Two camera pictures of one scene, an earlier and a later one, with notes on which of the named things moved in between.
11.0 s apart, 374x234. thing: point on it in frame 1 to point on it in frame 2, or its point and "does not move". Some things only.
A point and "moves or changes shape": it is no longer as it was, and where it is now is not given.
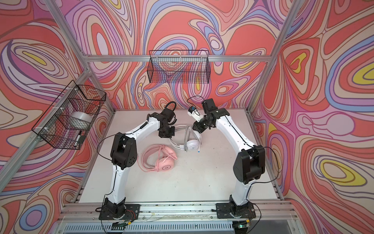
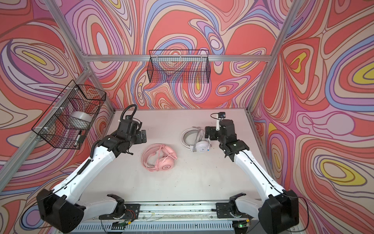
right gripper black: x=199 y=128 to x=213 y=131
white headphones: x=193 y=141 moves or changes shape
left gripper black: x=172 y=134 to x=139 y=139
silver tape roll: x=81 y=120 does not move
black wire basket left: x=66 y=122 does not move
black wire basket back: x=179 y=67 does not move
